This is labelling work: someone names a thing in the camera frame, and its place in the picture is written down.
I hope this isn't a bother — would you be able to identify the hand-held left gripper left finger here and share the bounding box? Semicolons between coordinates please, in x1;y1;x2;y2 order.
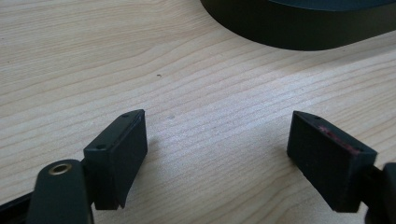
83;108;149;211

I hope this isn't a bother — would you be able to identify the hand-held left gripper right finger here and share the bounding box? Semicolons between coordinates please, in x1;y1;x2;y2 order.
286;110;378;214

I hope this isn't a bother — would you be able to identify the black round-cornered tray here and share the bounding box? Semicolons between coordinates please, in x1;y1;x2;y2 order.
199;0;396;52

